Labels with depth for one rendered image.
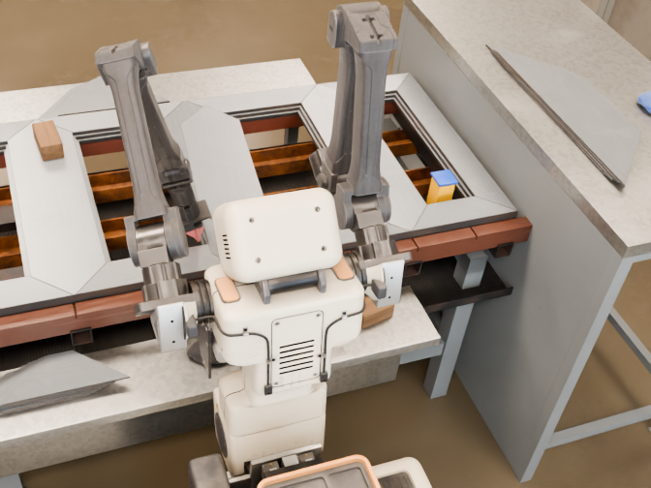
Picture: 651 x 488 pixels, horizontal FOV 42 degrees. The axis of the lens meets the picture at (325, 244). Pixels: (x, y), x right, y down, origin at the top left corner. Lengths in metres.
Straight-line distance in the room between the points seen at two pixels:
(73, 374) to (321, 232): 0.83
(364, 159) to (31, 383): 0.96
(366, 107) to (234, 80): 1.43
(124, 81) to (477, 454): 1.80
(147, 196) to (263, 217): 0.25
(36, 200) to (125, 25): 2.60
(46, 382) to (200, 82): 1.30
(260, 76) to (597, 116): 1.18
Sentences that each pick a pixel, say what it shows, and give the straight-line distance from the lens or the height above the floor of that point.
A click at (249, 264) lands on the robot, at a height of 1.31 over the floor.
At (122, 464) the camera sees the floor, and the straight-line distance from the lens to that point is 2.83.
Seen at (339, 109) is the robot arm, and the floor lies 1.40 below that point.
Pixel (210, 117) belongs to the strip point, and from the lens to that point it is 2.67.
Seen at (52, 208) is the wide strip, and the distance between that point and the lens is 2.36.
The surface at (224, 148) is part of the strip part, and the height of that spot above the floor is 0.85.
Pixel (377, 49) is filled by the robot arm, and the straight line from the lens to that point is 1.59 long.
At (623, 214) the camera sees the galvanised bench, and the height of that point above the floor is 1.05.
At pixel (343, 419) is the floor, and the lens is 2.93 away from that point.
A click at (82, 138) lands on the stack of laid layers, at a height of 0.83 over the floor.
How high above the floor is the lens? 2.38
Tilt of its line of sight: 43 degrees down
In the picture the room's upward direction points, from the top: 7 degrees clockwise
